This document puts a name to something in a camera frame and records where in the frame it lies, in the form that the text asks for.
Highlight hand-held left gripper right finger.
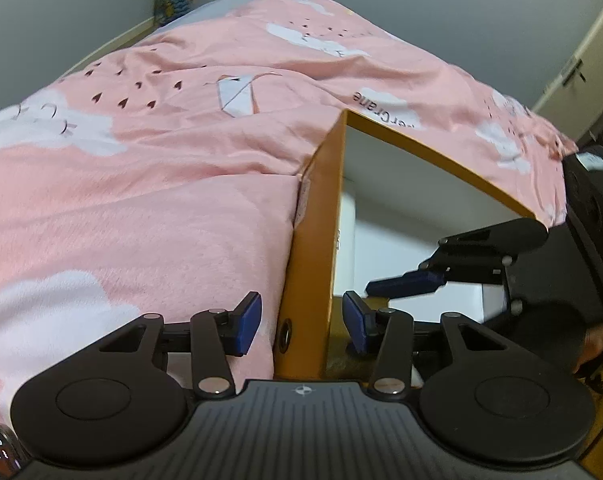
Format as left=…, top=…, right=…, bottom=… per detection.
left=342, top=290, right=505, bottom=397

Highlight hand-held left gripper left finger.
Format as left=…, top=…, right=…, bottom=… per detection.
left=99, top=291, right=263, bottom=400

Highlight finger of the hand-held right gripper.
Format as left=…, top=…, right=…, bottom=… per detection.
left=365, top=217, right=549, bottom=299

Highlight orange cardboard box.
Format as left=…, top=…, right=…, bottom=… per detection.
left=274, top=108, right=567, bottom=386

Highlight person's right hand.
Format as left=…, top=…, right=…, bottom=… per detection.
left=576, top=324, right=603, bottom=367

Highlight pink printed blanket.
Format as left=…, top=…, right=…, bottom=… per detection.
left=0, top=0, right=582, bottom=426

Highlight light door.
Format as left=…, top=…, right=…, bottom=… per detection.
left=531, top=0, right=603, bottom=142

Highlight grey bed sheet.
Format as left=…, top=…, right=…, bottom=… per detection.
left=154, top=0, right=265, bottom=36

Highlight blue yellow plush toy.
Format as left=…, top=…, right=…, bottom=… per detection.
left=154, top=0, right=195, bottom=27

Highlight metal door handle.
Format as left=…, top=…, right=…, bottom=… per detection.
left=563, top=57, right=588, bottom=87

